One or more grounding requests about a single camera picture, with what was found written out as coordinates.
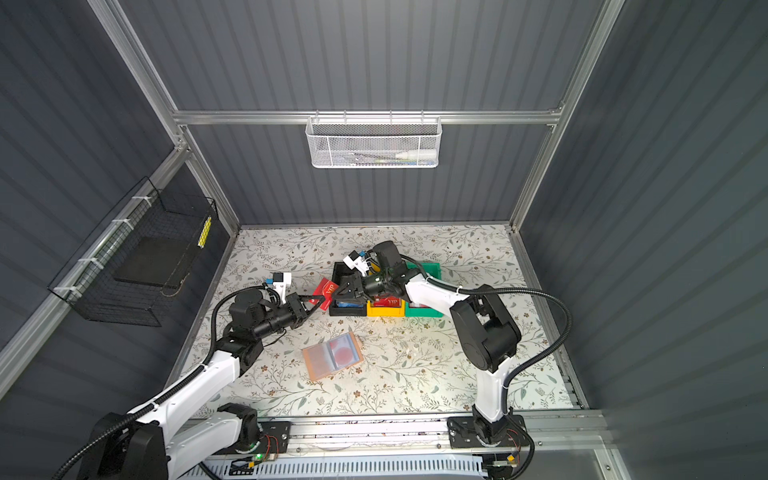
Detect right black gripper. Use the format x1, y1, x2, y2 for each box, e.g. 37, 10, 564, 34
334, 272, 393, 304

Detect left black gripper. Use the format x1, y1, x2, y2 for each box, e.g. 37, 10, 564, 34
253, 293, 323, 342

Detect red card from holder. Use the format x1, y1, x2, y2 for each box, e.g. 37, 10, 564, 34
313, 278, 338, 311

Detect white card with red circle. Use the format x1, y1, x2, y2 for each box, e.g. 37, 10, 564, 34
326, 332, 362, 372

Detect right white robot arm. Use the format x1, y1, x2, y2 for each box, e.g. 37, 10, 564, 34
332, 241, 522, 446

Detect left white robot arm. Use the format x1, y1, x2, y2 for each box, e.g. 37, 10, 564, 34
54, 284, 324, 479

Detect black plastic bin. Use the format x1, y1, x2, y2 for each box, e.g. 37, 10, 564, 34
328, 261, 367, 317

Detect yellow plastic bin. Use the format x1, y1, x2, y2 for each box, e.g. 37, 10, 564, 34
366, 260, 407, 318

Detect green plastic bin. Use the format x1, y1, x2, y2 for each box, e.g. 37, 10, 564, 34
405, 262, 444, 318

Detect yellow tag on basket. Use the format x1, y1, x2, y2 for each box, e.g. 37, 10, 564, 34
197, 216, 212, 249

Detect white marker in basket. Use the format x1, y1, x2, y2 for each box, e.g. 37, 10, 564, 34
395, 149, 438, 165

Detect black pad in basket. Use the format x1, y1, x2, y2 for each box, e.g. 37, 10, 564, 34
113, 237, 197, 289

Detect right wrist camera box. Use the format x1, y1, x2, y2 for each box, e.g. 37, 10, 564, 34
343, 251, 370, 276

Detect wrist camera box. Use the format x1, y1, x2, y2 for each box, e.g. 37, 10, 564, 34
343, 251, 370, 276
267, 272, 292, 304

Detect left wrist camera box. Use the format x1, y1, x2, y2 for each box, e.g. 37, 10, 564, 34
267, 272, 292, 304

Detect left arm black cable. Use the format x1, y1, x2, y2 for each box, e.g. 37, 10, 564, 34
50, 286, 277, 480

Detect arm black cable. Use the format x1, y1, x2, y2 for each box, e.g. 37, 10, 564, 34
50, 286, 277, 480
401, 254, 574, 391

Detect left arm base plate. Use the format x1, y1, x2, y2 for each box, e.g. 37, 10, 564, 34
216, 421, 292, 458

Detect white wire mesh basket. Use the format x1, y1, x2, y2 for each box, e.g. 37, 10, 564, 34
305, 118, 443, 169

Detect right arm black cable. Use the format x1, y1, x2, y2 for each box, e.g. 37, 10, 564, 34
401, 254, 574, 391

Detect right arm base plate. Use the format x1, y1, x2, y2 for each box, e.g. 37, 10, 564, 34
446, 414, 531, 450

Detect black wire wall basket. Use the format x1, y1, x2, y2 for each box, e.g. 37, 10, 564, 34
48, 181, 218, 327

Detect white vented cable duct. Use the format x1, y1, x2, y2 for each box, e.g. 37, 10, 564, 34
180, 454, 487, 479

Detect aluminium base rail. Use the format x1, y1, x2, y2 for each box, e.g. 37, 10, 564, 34
122, 411, 610, 463

